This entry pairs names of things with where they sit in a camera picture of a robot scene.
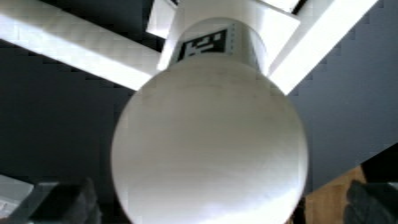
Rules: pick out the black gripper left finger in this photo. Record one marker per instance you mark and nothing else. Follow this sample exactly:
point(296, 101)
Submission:
point(59, 204)

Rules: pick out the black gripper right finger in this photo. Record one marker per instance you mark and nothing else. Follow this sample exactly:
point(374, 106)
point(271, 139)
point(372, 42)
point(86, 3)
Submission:
point(372, 207)

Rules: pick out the white lamp bulb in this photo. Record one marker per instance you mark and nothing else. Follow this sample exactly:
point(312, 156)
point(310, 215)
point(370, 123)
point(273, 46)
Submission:
point(209, 149)

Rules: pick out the white lamp base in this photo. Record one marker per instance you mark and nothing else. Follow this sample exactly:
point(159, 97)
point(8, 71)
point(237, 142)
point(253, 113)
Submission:
point(267, 20)

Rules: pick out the white U-shaped table fence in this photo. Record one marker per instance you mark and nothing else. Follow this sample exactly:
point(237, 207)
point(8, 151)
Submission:
point(68, 39)

